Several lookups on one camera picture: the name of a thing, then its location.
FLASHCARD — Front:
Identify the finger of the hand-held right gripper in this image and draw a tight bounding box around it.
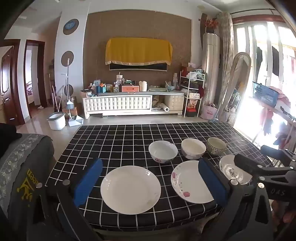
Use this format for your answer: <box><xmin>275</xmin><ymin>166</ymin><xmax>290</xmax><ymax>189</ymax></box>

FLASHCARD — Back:
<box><xmin>261</xmin><ymin>145</ymin><xmax>296</xmax><ymax>166</ymax></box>
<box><xmin>234</xmin><ymin>153</ymin><xmax>296</xmax><ymax>178</ymax></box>

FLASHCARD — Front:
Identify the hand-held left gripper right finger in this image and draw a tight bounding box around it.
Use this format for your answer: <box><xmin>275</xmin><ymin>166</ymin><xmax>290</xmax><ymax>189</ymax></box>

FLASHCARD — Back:
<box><xmin>198</xmin><ymin>158</ymin><xmax>273</xmax><ymax>241</ymax></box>

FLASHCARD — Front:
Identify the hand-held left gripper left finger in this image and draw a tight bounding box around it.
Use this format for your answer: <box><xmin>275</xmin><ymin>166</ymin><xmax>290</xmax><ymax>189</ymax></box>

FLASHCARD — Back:
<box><xmin>30</xmin><ymin>158</ymin><xmax>103</xmax><ymax>241</ymax></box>

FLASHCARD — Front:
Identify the white plate with animal print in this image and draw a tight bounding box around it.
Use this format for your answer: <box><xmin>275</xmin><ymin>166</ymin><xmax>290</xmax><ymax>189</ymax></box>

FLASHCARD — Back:
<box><xmin>219</xmin><ymin>155</ymin><xmax>253</xmax><ymax>185</ymax></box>

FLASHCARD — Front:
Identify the white plate with pink flowers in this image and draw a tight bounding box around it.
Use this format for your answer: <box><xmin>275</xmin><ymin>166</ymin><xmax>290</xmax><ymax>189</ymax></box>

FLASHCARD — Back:
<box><xmin>171</xmin><ymin>160</ymin><xmax>215</xmax><ymax>204</ymax></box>

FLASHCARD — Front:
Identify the plain white plate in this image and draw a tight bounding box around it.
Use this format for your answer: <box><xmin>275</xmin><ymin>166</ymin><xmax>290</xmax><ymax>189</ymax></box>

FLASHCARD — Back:
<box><xmin>100</xmin><ymin>165</ymin><xmax>162</xmax><ymax>215</ymax></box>

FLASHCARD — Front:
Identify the white bowl with red emblem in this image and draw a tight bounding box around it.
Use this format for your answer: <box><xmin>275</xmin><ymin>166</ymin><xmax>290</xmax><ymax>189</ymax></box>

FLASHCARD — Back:
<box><xmin>148</xmin><ymin>140</ymin><xmax>178</xmax><ymax>164</ymax></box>

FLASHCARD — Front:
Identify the floral patterned bowl dark rim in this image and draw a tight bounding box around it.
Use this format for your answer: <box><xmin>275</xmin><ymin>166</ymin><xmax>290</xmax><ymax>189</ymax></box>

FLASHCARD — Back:
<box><xmin>206</xmin><ymin>137</ymin><xmax>227</xmax><ymax>156</ymax></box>

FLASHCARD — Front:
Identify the clothes drying rack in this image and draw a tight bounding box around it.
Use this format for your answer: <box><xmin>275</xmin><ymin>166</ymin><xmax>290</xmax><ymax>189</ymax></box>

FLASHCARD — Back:
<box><xmin>259</xmin><ymin>102</ymin><xmax>296</xmax><ymax>160</ymax></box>

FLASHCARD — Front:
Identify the white bowl with pale flowers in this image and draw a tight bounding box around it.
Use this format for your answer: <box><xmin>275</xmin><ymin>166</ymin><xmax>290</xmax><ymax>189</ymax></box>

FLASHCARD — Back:
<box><xmin>181</xmin><ymin>138</ymin><xmax>207</xmax><ymax>160</ymax></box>

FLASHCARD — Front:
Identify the pink clothes pile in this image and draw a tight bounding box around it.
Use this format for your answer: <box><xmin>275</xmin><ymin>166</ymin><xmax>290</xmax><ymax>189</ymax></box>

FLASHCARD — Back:
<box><xmin>268</xmin><ymin>86</ymin><xmax>291</xmax><ymax>109</ymax></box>

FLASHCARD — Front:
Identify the black checkered tablecloth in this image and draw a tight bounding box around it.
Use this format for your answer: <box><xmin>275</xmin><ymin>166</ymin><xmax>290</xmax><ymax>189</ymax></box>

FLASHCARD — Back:
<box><xmin>45</xmin><ymin>122</ymin><xmax>274</xmax><ymax>232</ymax></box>

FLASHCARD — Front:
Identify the blue plastic basket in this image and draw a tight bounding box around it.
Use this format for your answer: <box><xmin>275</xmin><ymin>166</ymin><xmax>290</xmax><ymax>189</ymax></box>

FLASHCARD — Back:
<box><xmin>252</xmin><ymin>82</ymin><xmax>280</xmax><ymax>108</ymax></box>

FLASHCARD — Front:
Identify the white dustpan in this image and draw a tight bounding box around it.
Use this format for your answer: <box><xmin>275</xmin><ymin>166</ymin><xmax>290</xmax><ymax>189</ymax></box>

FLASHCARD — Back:
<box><xmin>68</xmin><ymin>115</ymin><xmax>84</xmax><ymax>127</ymax></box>

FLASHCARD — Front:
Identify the pink bag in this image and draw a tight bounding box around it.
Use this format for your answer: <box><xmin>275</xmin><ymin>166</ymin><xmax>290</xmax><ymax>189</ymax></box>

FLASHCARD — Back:
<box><xmin>200</xmin><ymin>103</ymin><xmax>218</xmax><ymax>120</ymax></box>

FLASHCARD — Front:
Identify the white mop bucket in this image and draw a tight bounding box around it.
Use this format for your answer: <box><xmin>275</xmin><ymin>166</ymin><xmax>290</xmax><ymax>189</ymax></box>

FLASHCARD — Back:
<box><xmin>46</xmin><ymin>112</ymin><xmax>66</xmax><ymax>131</ymax></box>

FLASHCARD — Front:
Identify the white tufted television cabinet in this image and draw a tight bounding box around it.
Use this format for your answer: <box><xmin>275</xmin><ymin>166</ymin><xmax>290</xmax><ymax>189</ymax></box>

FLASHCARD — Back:
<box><xmin>82</xmin><ymin>91</ymin><xmax>185</xmax><ymax>119</ymax></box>

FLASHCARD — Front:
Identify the beige tufted drawer box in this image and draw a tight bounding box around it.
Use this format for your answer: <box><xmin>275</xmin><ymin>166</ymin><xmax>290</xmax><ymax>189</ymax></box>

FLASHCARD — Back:
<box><xmin>164</xmin><ymin>95</ymin><xmax>185</xmax><ymax>111</ymax></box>

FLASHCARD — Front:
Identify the white metal shelf rack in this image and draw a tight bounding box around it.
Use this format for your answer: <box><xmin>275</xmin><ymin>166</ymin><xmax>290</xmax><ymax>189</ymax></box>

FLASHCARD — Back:
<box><xmin>180</xmin><ymin>70</ymin><xmax>206</xmax><ymax>117</ymax></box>

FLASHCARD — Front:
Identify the white paper roll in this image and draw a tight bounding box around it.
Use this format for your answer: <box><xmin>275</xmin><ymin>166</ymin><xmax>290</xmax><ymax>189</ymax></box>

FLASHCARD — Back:
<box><xmin>151</xmin><ymin>103</ymin><xmax>170</xmax><ymax>112</ymax></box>

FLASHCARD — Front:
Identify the leaning ironing board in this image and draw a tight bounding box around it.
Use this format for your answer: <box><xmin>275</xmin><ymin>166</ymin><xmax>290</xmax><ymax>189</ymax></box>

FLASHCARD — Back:
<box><xmin>218</xmin><ymin>52</ymin><xmax>252</xmax><ymax>121</ymax></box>

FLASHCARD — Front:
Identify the hanging dark garment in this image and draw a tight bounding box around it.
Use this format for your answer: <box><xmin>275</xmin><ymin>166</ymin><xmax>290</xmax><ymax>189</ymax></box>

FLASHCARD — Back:
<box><xmin>255</xmin><ymin>46</ymin><xmax>263</xmax><ymax>77</ymax></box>

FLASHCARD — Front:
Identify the silver standing air conditioner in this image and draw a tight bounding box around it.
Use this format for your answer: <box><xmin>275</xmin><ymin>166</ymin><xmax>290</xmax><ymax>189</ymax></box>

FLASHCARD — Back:
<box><xmin>202</xmin><ymin>33</ymin><xmax>221</xmax><ymax>105</ymax></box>

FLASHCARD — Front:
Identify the orange box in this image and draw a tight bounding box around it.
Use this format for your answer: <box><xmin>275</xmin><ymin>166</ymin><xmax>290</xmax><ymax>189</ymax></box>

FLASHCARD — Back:
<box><xmin>121</xmin><ymin>85</ymin><xmax>140</xmax><ymax>93</ymax></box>

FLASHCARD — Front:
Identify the beige curtain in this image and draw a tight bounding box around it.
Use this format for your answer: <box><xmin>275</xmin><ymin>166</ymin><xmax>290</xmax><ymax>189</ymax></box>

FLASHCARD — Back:
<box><xmin>217</xmin><ymin>11</ymin><xmax>235</xmax><ymax>107</ymax></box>

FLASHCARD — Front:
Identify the black television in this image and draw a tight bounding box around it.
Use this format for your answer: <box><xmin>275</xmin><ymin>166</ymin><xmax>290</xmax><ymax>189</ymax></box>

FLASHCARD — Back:
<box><xmin>109</xmin><ymin>62</ymin><xmax>167</xmax><ymax>72</ymax></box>

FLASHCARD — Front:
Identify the brown wooden door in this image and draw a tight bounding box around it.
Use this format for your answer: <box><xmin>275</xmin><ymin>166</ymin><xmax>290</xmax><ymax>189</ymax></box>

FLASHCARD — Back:
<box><xmin>0</xmin><ymin>45</ymin><xmax>18</xmax><ymax>124</ymax></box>

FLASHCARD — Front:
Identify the yellow television cover cloth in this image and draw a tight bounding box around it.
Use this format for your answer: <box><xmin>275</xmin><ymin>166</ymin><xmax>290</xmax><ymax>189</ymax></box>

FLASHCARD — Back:
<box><xmin>105</xmin><ymin>38</ymin><xmax>173</xmax><ymax>66</ymax></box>

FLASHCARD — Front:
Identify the orange flower vase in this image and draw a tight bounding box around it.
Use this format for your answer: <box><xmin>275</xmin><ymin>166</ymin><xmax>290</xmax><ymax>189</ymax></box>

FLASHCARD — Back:
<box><xmin>205</xmin><ymin>18</ymin><xmax>219</xmax><ymax>33</ymax></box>

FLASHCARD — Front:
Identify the broom with wooden handle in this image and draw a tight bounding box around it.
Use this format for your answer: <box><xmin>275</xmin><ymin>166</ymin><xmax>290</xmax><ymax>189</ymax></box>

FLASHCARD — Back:
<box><xmin>47</xmin><ymin>74</ymin><xmax>64</xmax><ymax>113</ymax></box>

